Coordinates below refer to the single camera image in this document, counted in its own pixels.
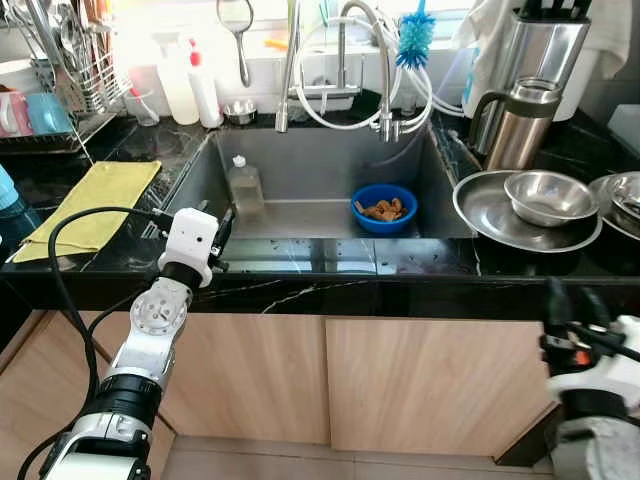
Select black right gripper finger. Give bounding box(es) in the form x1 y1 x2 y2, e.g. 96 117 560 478
580 285 614 331
545 278 572 331

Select clear soap bottle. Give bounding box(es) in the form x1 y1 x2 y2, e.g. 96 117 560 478
227 155 266 215

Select steel plate with cutlery bowl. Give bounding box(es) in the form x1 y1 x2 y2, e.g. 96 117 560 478
590 172 640 241

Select steel sink basin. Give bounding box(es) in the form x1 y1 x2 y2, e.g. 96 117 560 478
160 125 481 241

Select small steel cup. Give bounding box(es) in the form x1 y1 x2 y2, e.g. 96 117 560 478
222 99 259 126

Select large steel plate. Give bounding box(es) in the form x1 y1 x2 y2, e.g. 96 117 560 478
452 169 604 254

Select steel bowl holding cutlery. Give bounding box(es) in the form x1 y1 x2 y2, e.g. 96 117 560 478
605 172 640 223

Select white bottle with red cap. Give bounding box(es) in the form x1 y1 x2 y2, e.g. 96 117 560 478
187 40 225 129

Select blue plastic bowl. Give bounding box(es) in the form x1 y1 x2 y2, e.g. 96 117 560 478
351 183 419 236

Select yellow dish cloth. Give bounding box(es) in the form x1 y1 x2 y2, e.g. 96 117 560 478
8 160 163 265

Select clear glass cup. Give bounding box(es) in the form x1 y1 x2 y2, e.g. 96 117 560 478
125 85 163 127

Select white plastic bottle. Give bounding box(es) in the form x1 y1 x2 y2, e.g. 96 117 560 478
157 40 201 126

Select brown food scraps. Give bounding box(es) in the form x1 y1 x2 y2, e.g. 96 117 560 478
362 198 409 222

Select chrome spring neck faucet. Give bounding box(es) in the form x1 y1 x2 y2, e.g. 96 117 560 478
274 0 304 134

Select steel thermos jug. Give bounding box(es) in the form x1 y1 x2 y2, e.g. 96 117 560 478
468 78 564 172

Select white countertop appliance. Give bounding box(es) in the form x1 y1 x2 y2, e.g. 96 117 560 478
608 100 640 156

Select steel ladle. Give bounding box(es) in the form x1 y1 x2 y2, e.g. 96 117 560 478
216 0 255 89

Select blue mug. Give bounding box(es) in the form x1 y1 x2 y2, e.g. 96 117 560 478
26 92 76 136

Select light wood corner cabinet door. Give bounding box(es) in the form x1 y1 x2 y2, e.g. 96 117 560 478
0 310 176 480

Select light blue cup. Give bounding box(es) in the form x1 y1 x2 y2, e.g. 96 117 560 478
0 165 19 216

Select chrome gooseneck faucet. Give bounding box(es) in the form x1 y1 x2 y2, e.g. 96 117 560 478
290 0 401 143

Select pink mug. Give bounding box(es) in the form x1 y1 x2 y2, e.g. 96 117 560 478
0 90 31 138

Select tall steel water boiler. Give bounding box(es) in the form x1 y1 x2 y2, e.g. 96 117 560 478
497 0 593 121

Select blue bottle brush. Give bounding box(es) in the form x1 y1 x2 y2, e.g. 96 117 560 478
396 0 437 71

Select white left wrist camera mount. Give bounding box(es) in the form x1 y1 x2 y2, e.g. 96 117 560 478
158 208 221 289

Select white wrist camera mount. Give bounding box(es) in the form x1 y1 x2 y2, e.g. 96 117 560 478
158 208 221 289
548 315 640 401

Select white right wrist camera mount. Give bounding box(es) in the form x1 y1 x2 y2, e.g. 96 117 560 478
548 315 640 401

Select white faucet hose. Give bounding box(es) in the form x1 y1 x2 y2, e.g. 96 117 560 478
296 15 471 133

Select steel wire dish rack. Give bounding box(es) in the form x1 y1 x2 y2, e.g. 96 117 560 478
0 0 131 156

